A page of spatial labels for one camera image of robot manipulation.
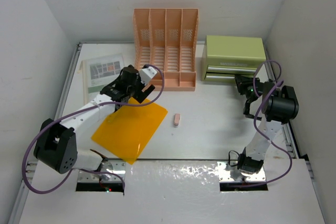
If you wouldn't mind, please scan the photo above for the pink eraser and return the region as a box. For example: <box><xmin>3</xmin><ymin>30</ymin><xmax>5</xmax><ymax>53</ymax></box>
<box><xmin>173</xmin><ymin>113</ymin><xmax>181</xmax><ymax>127</ymax></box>

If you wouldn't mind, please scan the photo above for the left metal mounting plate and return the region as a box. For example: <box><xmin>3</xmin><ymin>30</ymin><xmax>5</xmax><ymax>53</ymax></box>
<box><xmin>77</xmin><ymin>161</ymin><xmax>126</xmax><ymax>183</ymax></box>

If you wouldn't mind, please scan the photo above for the green metal drawer box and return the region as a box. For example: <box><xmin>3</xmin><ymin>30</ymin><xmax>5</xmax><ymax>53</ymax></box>
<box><xmin>201</xmin><ymin>35</ymin><xmax>266</xmax><ymax>82</ymax></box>

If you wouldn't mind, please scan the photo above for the clear mesh document pouch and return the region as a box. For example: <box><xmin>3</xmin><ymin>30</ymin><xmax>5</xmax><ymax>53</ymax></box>
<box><xmin>80</xmin><ymin>54</ymin><xmax>124</xmax><ymax>104</ymax></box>

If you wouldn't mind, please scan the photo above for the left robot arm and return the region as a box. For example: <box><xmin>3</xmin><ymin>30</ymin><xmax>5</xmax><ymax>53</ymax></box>
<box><xmin>34</xmin><ymin>65</ymin><xmax>160</xmax><ymax>174</ymax></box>

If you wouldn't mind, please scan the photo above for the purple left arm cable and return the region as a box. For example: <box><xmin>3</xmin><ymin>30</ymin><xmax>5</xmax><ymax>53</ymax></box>
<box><xmin>21</xmin><ymin>63</ymin><xmax>165</xmax><ymax>195</ymax></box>

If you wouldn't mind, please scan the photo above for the pink plastic file organizer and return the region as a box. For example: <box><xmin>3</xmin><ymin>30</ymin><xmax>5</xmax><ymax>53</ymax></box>
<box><xmin>133</xmin><ymin>8</ymin><xmax>198</xmax><ymax>91</ymax></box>

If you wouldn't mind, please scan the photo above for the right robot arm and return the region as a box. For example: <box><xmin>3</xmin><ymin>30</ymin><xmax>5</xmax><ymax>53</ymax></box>
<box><xmin>235</xmin><ymin>74</ymin><xmax>299</xmax><ymax>174</ymax></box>

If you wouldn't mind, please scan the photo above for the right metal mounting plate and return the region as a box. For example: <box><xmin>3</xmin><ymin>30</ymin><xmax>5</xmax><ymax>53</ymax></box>
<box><xmin>217</xmin><ymin>161</ymin><xmax>266</xmax><ymax>184</ymax></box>

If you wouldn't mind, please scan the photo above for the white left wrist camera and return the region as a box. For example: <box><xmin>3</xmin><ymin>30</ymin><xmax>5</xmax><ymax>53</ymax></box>
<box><xmin>139</xmin><ymin>65</ymin><xmax>157</xmax><ymax>84</ymax></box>

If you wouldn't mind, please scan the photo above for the orange plastic clipboard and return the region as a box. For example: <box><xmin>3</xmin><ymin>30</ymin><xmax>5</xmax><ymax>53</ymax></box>
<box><xmin>91</xmin><ymin>98</ymin><xmax>167</xmax><ymax>165</ymax></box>

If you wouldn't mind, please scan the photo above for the metal mounting plate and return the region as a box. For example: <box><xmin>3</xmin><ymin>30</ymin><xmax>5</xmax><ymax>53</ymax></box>
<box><xmin>77</xmin><ymin>161</ymin><xmax>126</xmax><ymax>183</ymax></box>
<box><xmin>217</xmin><ymin>161</ymin><xmax>266</xmax><ymax>184</ymax></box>

